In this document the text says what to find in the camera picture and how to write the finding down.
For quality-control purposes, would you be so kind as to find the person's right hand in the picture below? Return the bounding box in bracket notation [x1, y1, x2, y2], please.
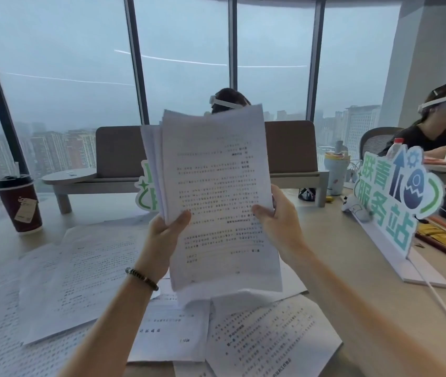
[252, 185, 309, 270]

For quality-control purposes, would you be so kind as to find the person's left hand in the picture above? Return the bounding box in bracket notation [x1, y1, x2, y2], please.
[128, 210, 192, 288]

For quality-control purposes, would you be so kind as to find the white printed document bundle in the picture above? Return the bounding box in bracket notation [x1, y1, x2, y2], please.
[140, 104, 283, 307]

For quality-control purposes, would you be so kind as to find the person's right forearm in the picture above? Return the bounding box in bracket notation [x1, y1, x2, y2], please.
[284, 250, 446, 377]

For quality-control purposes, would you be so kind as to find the person's left forearm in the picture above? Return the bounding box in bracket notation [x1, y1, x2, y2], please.
[58, 271, 159, 377]

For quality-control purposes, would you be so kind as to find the small green white sign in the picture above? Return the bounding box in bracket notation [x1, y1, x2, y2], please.
[134, 159, 161, 213]

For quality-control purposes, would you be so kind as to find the light blue tumbler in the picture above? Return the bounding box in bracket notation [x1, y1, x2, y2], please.
[324, 141, 352, 195]

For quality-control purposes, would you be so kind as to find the grey desk divider panel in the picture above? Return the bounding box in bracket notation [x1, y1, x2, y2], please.
[95, 120, 319, 179]

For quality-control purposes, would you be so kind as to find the small white device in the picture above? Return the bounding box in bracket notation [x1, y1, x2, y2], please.
[340, 196, 372, 223]

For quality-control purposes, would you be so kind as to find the spread of printed paper sheets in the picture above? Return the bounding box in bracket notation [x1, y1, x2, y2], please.
[0, 214, 344, 377]

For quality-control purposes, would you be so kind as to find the large green white sign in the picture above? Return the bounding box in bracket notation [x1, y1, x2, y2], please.
[353, 147, 446, 260]

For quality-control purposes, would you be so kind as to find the grey mesh office chair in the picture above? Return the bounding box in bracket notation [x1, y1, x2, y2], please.
[359, 127, 405, 162]

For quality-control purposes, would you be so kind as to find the red capped plastic bottle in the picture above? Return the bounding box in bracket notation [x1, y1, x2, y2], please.
[387, 138, 407, 158]

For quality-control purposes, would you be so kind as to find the beige paper tag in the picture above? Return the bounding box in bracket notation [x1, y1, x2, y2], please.
[14, 198, 37, 225]

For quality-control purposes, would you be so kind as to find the dark red paper coffee cup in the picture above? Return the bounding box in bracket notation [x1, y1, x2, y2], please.
[0, 174, 44, 235]

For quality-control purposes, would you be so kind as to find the white sign base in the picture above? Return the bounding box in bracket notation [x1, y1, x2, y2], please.
[358, 220, 446, 289]

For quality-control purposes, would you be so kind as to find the dark beaded bracelet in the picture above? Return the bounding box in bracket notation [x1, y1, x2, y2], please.
[125, 267, 160, 292]

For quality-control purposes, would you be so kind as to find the white head-worn camera band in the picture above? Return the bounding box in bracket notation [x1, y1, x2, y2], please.
[417, 91, 446, 114]
[208, 95, 244, 111]

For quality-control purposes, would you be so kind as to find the white cable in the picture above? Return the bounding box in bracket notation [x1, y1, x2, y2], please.
[407, 261, 446, 351]

